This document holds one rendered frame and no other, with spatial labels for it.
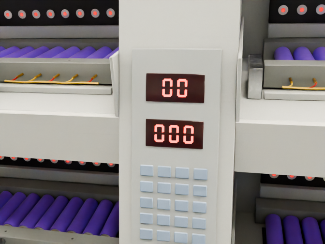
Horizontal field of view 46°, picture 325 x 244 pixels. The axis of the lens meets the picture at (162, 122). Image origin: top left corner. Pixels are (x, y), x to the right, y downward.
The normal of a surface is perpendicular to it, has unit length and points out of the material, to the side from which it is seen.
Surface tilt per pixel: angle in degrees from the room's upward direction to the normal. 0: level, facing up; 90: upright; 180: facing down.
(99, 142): 107
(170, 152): 90
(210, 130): 90
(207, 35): 90
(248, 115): 17
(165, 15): 90
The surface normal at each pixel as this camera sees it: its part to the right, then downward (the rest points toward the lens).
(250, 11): -0.20, 0.13
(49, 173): -0.20, 0.40
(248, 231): -0.04, -0.91
